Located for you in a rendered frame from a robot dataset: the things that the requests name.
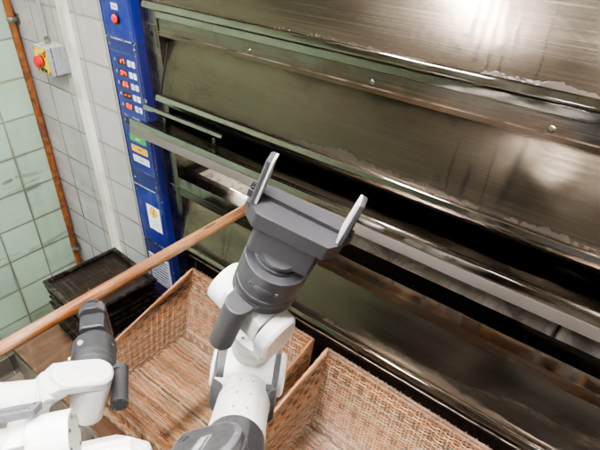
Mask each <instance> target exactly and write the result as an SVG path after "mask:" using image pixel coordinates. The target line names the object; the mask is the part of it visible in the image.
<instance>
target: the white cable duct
mask: <svg viewBox="0 0 600 450"><path fill-rule="evenodd" d="M54 1H55V5H56V9H57V13H58V17H59V21H60V25H61V29H62V35H63V40H64V44H65V47H66V52H67V55H68V59H69V64H70V67H71V74H72V78H73V82H74V86H75V90H76V94H77V98H78V102H79V108H80V113H81V117H82V120H83V124H84V129H85V132H86V136H87V143H88V147H89V152H90V155H91V159H92V163H93V167H94V171H95V175H96V182H97V185H98V190H99V194H100V197H101V202H102V206H103V209H104V217H105V220H106V224H107V228H108V232H109V236H110V240H111V244H112V248H114V247H116V248H117V249H118V250H119V251H121V252H122V250H121V242H120V239H119V234H118V230H117V226H116V222H115V218H114V214H113V207H112V202H111V198H110V194H109V190H108V186H107V181H106V177H105V173H104V166H103V162H102V157H101V154H100V149H99V145H98V141H97V137H96V130H95V125H94V122H93V117H92V113H91V109H90V105H89V101H88V93H87V89H86V85H85V80H84V77H83V72H82V69H81V64H80V60H79V53H78V48H77V45H76V40H75V37H74V32H73V28H72V24H71V17H70V12H69V8H68V4H67V0H54Z"/></svg>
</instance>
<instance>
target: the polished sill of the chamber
mask: <svg viewBox="0 0 600 450"><path fill-rule="evenodd" d="M179 187H180V188H183V189H185V190H186V191H188V192H190V193H192V194H194V195H196V196H199V197H201V198H203V199H204V200H206V201H208V202H210V203H212V204H215V205H217V206H219V207H220V208H222V209H224V210H226V211H228V212H231V211H233V210H235V209H237V208H238V207H239V206H241V205H243V204H245V202H246V199H247V198H248V196H245V195H243V194H241V193H239V192H237V191H235V190H233V189H231V188H229V187H225V186H223V185H222V184H220V183H218V182H216V181H213V180H211V179H208V178H206V177H205V176H202V175H200V174H198V173H196V172H194V171H191V172H189V173H187V174H184V175H182V176H180V177H179ZM326 260H327V261H329V262H331V263H334V264H336V265H337V266H339V267H341V268H343V269H345V270H347V271H350V272H352V273H353V274H355V275H357V276H359V277H361V278H363V279H366V280H368V281H369V282H371V283H373V284H375V285H378V286H380V287H382V288H384V289H386V290H388V291H390V292H392V293H394V294H396V295H398V296H401V297H402V298H404V299H406V300H408V301H410V302H412V303H414V304H417V305H418V306H420V307H422V308H424V309H426V310H428V311H430V312H432V313H434V314H436V315H438V316H440V317H442V318H444V319H446V320H448V321H451V322H452V323H454V324H456V325H458V326H460V327H462V328H464V329H467V330H468V331H470V332H472V333H474V334H476V335H478V336H480V337H482V338H485V339H487V340H489V341H491V342H493V343H495V344H497V345H499V346H501V347H503V348H505V349H507V350H509V351H511V352H513V353H515V354H517V355H519V356H521V357H523V358H525V359H527V360H529V361H531V362H533V363H535V364H537V365H539V366H541V367H543V368H545V369H547V370H549V371H551V372H553V373H555V374H557V375H559V376H561V377H563V378H565V379H567V380H569V381H571V382H573V383H575V384H577V385H579V386H581V387H583V388H585V389H587V390H590V391H592V392H594V393H596V394H598V395H600V359H599V358H596V357H594V356H593V355H591V354H588V353H585V352H583V351H581V350H579V349H578V348H576V347H573V346H570V345H568V344H566V343H564V342H562V341H560V340H558V339H556V338H554V337H550V336H548V335H547V334H545V333H543V332H541V331H538V330H536V329H533V328H531V327H530V326H527V325H525V324H523V323H521V322H519V321H516V320H514V319H512V318H510V317H508V316H506V315H503V314H501V313H500V312H497V311H495V310H492V309H490V308H488V307H486V306H485V305H483V304H479V303H477V302H475V301H473V300H471V299H469V298H467V297H465V296H462V295H460V294H457V293H455V292H454V291H452V290H450V289H448V288H445V287H442V286H440V285H439V284H437V283H434V282H432V281H430V280H428V279H425V278H423V277H421V276H419V275H417V274H415V273H413V272H410V271H408V270H406V269H404V268H402V267H399V266H397V265H395V264H393V263H391V262H388V261H386V260H384V259H382V258H380V257H378V256H376V255H374V254H371V253H369V252H367V251H364V250H362V249H361V248H359V247H357V246H353V245H351V244H349V245H346V246H342V248H341V250H340V251H339V253H338V254H337V257H335V258H330V259H326Z"/></svg>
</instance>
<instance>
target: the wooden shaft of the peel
mask: <svg viewBox="0 0 600 450"><path fill-rule="evenodd" d="M246 207H247V205H245V204H243V205H241V206H239V207H238V208H237V209H235V210H233V211H231V212H229V213H227V214H225V215H224V216H222V217H220V218H219V219H217V220H216V221H213V222H211V223H209V224H208V225H206V226H204V227H202V228H201V229H199V230H197V231H195V232H194V233H192V234H190V235H188V236H186V237H184V238H182V239H181V240H180V241H178V242H176V243H174V244H172V245H171V246H168V247H166V248H165V249H163V250H162V251H160V252H158V253H157V254H154V255H152V256H150V257H149V258H147V259H145V260H144V261H143V262H140V263H138V264H136V265H135V266H133V267H131V268H129V269H127V270H126V271H124V272H122V273H121V274H119V275H117V276H115V277H113V278H112V279H109V280H107V281H106V282H105V283H103V284H101V285H99V286H98V287H95V288H93V289H91V290H90V291H88V292H87V293H85V294H84V295H82V296H79V297H77V298H76V299H74V300H72V301H70V302H69V303H67V304H65V305H63V306H62V307H60V308H58V309H56V310H54V311H53V312H50V313H49V314H47V315H46V316H44V317H42V318H40V319H39V320H37V321H34V322H32V323H31V324H30V325H28V326H26V327H24V328H23V329H20V330H18V331H17V332H15V333H13V334H11V335H10V336H9V337H6V338H4V339H3V340H1V341H0V357H2V356H4V355H5V354H8V353H9V352H11V351H12V350H14V349H15V348H17V347H19V346H21V345H23V344H25V343H26V342H28V341H30V340H31V339H32V338H35V337H36V336H38V335H40V334H42V333H43V332H45V331H47V330H49V329H51V328H52V327H53V326H55V325H57V324H59V323H60V322H62V321H64V320H66V319H68V318H70V317H71V316H72V315H74V314H76V313H78V312H79V308H80V307H81V306H82V305H83V303H84V302H86V301H87V300H94V299H98V300H100V299H102V298H104V297H105V296H108V295H110V294H111V293H112V292H114V291H115V290H117V289H119V288H121V287H123V286H125V285H126V284H128V283H130V282H131V281H132V280H134V279H137V278H138V277H140V276H142V275H143V274H145V273H147V272H149V271H150V270H152V269H154V268H155V267H157V266H159V265H160V264H162V263H165V262H166V261H168V260H170V259H171V258H172V257H174V256H176V255H177V254H180V253H182V252H183V251H185V250H187V249H188V248H190V247H191V246H193V245H195V244H197V243H199V242H200V241H202V240H204V239H205V238H208V237H209V236H211V235H212V234H214V233H216V232H217V231H219V230H221V229H223V228H225V227H227V226H228V225H230V224H231V223H233V222H234V221H237V220H238V219H240V218H242V217H244V216H245V210H246Z"/></svg>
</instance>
